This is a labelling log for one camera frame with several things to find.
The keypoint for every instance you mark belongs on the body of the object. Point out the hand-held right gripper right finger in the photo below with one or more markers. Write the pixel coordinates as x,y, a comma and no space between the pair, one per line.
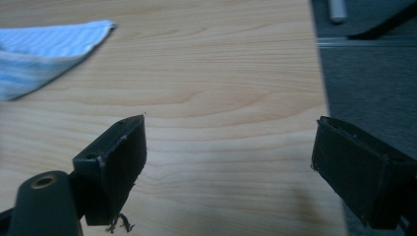
357,177

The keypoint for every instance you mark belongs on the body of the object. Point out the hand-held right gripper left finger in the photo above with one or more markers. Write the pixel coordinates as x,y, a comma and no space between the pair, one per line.
111,170

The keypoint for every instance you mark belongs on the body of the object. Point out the blue white striped towel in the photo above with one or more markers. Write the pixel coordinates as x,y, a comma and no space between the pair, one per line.
39,55

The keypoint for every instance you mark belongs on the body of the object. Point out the black stand leg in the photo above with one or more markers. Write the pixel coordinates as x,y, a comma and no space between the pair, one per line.
385,24

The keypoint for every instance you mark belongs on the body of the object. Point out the white cylindrical tube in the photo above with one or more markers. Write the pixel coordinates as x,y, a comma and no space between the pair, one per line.
337,10

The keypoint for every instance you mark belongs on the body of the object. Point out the thin metal rail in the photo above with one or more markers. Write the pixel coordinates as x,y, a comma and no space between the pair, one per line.
364,42

